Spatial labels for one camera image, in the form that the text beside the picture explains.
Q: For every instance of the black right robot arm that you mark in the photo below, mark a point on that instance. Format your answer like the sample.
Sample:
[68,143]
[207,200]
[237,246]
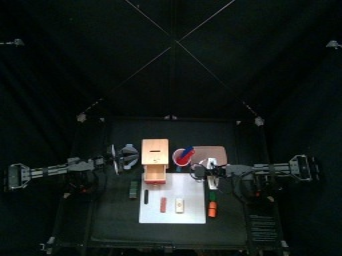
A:
[271,168]

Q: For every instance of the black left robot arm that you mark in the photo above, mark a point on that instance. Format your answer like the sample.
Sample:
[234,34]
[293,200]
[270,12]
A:
[54,169]

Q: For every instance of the wooden drawer with red front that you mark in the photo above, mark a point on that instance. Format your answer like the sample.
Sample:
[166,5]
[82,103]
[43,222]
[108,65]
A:
[155,174]

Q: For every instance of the red stick toy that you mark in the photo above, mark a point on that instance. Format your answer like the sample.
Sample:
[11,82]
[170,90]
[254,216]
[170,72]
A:
[189,154]

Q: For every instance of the white toy utensil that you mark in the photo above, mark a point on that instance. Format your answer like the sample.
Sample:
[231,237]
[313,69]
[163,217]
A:
[213,183]

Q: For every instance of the blue stick toy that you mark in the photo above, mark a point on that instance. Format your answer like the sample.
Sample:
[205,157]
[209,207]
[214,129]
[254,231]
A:
[187,150]

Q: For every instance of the wooden box cabinet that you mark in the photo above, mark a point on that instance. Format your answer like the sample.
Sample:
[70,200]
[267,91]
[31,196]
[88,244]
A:
[155,151]

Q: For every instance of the green rectangular block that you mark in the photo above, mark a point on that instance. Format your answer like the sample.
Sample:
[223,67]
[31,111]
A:
[133,189]

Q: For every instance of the cream rectangular block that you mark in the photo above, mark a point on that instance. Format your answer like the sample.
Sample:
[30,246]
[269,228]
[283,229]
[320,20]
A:
[179,205]

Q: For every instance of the black stick block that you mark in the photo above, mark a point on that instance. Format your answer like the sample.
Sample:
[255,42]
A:
[146,196]

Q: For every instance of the orange toy carrot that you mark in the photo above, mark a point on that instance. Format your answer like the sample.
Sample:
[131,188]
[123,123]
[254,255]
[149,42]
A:
[213,206]

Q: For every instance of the red rectangular block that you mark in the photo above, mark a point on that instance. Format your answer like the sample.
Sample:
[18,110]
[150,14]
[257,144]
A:
[163,204]

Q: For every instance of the white rectangular mat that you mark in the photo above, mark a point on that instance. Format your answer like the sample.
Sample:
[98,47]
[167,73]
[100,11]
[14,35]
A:
[174,213]

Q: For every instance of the grey frame clamp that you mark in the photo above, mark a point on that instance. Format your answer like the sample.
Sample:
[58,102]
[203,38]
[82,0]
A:
[170,117]
[80,116]
[333,44]
[259,121]
[16,42]

